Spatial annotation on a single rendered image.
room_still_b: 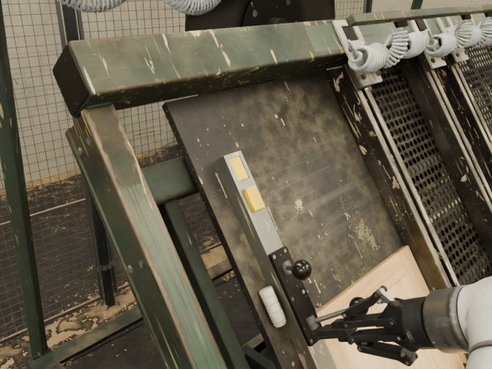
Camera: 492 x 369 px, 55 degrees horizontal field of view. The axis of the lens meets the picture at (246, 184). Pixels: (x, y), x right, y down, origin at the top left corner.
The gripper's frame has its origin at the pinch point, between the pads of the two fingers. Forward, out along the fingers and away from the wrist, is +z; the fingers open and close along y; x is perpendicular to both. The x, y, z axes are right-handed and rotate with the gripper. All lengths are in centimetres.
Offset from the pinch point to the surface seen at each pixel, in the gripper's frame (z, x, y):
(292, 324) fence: 13.2, 2.1, -1.2
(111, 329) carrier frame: 123, 8, -5
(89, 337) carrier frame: 124, -1, -6
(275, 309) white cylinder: 12.8, -0.6, -5.8
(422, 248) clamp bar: 10, 51, 2
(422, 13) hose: -11, 64, -54
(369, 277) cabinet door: 13.7, 30.4, 1.0
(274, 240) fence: 11.6, 5.4, -18.1
